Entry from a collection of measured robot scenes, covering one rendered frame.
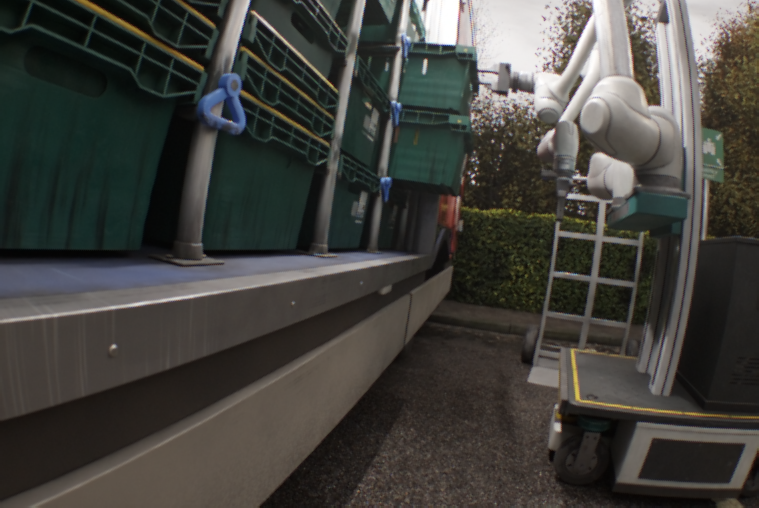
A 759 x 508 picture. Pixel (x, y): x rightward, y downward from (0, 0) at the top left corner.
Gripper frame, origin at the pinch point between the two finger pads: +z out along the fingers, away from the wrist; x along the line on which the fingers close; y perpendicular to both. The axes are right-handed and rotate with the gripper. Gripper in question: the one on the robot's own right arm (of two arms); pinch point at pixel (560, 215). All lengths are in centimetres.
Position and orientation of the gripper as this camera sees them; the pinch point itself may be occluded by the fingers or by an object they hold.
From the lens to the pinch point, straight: 159.5
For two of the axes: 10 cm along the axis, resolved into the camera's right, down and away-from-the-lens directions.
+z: -1.4, 9.9, -0.2
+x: 4.3, 0.7, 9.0
